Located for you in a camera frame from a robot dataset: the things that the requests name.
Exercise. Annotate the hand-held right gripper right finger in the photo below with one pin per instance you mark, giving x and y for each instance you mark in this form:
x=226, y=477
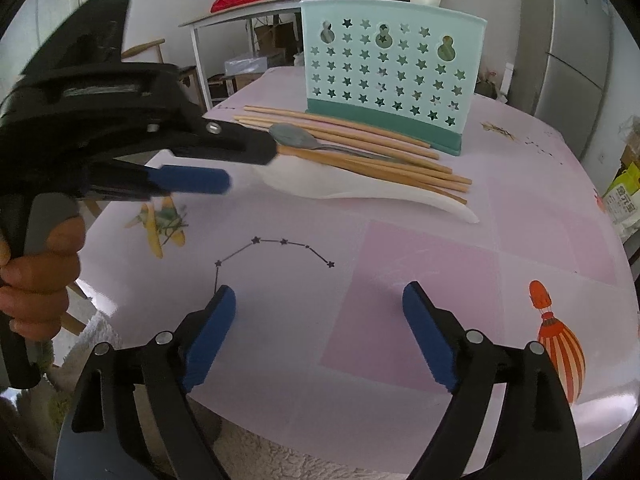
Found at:
x=430, y=340

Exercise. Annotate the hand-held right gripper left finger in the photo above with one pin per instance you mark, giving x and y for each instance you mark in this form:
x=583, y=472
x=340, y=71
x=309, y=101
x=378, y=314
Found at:
x=215, y=330

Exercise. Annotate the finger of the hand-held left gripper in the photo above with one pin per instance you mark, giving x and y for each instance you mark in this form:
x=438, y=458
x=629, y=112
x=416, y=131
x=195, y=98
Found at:
x=195, y=180
x=235, y=142

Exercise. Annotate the small metal spoon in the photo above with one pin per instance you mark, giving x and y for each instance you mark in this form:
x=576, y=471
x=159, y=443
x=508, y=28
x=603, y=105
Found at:
x=290, y=136

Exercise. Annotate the white rice paddle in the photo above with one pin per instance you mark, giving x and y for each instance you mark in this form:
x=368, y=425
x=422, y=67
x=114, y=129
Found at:
x=320, y=180

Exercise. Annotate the teal plastic utensil holder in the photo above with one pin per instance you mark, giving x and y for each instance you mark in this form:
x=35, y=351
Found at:
x=380, y=125

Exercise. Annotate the bundle of wooden chopsticks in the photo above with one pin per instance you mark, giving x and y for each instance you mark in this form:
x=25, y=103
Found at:
x=425, y=174

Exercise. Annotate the person's left hand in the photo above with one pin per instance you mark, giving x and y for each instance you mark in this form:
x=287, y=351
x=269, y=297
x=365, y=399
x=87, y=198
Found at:
x=35, y=285

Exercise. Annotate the printed cardboard box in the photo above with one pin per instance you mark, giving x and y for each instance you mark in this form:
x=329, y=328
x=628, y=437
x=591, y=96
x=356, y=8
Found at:
x=245, y=82

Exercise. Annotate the grey flat package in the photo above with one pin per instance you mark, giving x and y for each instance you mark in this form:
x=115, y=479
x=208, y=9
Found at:
x=250, y=64

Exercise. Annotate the open cardboard box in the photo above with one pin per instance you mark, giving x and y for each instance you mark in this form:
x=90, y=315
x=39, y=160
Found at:
x=272, y=37

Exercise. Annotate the pink printed tablecloth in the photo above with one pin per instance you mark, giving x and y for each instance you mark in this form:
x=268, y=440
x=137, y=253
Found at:
x=300, y=240

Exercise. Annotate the white desk with wooden top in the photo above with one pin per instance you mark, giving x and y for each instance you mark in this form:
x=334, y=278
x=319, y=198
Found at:
x=272, y=6

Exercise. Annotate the rice bag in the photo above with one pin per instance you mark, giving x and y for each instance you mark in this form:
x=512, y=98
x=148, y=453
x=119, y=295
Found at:
x=622, y=200

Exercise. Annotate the grey refrigerator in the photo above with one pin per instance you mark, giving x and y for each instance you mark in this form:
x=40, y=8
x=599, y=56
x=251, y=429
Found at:
x=575, y=20

